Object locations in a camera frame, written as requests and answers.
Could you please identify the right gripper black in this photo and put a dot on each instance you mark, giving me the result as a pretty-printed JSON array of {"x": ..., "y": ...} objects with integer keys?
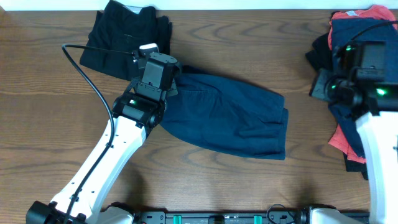
[{"x": 318, "y": 91}]

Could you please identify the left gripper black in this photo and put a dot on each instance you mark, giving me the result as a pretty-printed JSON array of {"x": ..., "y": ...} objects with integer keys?
[{"x": 175, "y": 90}]

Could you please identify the navy blue shorts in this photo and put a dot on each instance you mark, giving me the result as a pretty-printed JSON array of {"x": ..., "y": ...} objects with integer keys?
[{"x": 227, "y": 116}]

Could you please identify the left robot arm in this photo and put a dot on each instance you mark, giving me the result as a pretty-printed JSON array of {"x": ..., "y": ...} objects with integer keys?
[{"x": 135, "y": 113}]

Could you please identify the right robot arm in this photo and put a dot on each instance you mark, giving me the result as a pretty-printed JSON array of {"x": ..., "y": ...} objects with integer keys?
[{"x": 378, "y": 134}]

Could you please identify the black garment under pile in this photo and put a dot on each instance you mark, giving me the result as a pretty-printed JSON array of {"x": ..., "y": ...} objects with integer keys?
[{"x": 321, "y": 57}]

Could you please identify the folded black shorts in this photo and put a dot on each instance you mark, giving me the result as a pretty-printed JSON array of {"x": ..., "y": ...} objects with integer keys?
[{"x": 118, "y": 28}]

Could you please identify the navy blue garment in pile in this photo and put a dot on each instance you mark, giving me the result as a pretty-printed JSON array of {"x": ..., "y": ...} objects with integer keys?
[{"x": 351, "y": 31}]

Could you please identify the red garment in pile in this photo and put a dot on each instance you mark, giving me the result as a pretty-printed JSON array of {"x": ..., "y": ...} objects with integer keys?
[{"x": 339, "y": 140}]

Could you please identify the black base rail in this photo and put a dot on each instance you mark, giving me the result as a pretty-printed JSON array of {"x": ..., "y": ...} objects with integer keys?
[{"x": 274, "y": 215}]

